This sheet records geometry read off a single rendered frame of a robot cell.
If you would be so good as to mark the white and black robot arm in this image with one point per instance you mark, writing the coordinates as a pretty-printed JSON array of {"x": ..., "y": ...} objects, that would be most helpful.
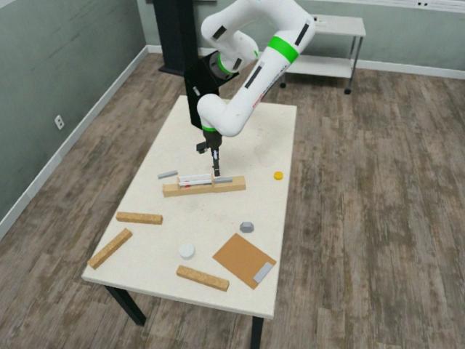
[{"x": 295, "y": 29}]

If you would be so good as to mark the grey bar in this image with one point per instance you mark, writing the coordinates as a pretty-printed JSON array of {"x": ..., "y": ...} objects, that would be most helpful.
[
  {"x": 223, "y": 180},
  {"x": 167, "y": 174}
]

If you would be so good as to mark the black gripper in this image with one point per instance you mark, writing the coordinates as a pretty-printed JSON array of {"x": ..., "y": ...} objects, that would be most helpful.
[{"x": 214, "y": 146}]

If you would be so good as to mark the pale grey short cylinder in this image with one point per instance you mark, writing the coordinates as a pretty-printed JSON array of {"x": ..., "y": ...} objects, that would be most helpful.
[{"x": 187, "y": 251}]

